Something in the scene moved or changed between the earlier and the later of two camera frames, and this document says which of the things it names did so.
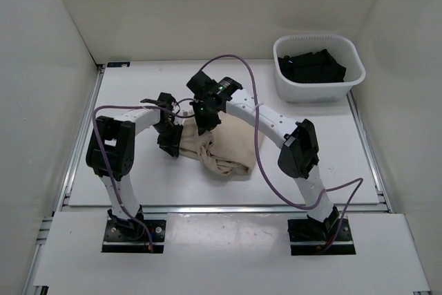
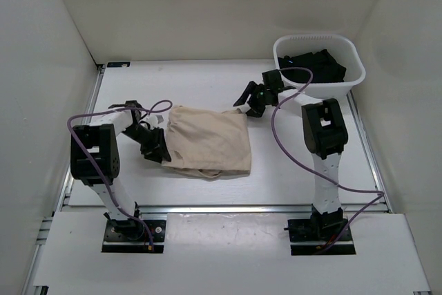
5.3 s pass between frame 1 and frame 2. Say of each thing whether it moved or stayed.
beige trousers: moved
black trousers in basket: stayed
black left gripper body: moved
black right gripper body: moved
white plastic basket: stayed
